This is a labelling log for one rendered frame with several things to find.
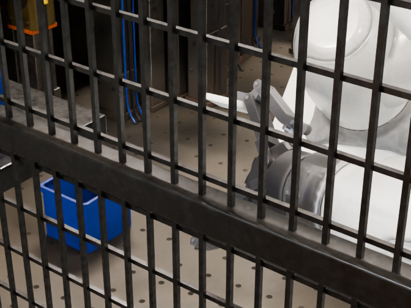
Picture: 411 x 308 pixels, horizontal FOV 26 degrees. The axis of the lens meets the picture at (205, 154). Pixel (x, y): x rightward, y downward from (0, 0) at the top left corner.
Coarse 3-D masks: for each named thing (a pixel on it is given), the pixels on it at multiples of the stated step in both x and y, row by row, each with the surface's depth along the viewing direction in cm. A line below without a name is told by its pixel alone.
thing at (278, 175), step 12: (276, 144) 95; (288, 144) 94; (276, 156) 95; (288, 156) 91; (252, 168) 97; (276, 168) 90; (288, 168) 89; (252, 180) 96; (276, 180) 90; (288, 180) 89; (276, 192) 89
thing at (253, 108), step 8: (248, 96) 101; (248, 104) 101; (256, 104) 100; (248, 112) 100; (256, 112) 99; (256, 120) 99; (256, 136) 98; (256, 144) 97; (272, 144) 97; (272, 160) 94
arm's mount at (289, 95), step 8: (296, 72) 151; (296, 80) 151; (288, 88) 151; (288, 96) 150; (288, 104) 150; (304, 104) 148; (312, 104) 148; (304, 112) 148; (312, 112) 148; (304, 120) 148; (280, 128) 149; (304, 136) 147; (312, 152) 145; (352, 152) 143; (360, 152) 142; (376, 152) 141; (384, 152) 141; (392, 152) 140; (376, 160) 141
